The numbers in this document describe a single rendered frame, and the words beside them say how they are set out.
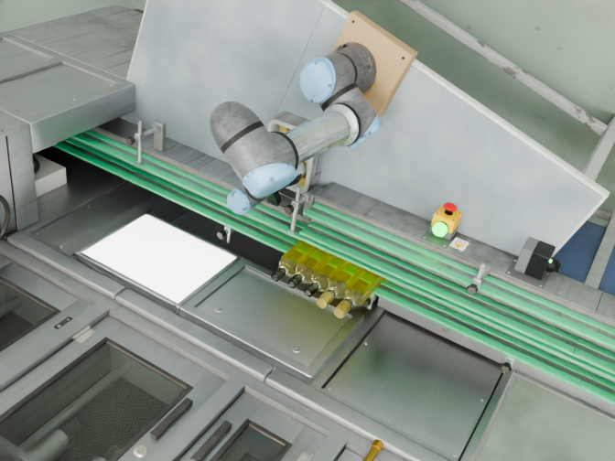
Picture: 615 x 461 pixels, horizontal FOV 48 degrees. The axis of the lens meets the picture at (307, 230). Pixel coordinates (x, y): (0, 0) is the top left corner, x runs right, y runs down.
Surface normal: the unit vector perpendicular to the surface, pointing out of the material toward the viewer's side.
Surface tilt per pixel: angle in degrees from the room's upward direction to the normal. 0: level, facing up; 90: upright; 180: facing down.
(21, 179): 90
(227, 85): 0
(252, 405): 90
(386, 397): 90
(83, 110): 90
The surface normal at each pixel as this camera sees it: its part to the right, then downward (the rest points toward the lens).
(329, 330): 0.14, -0.83
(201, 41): -0.50, 0.42
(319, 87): -0.60, 0.23
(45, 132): 0.85, 0.38
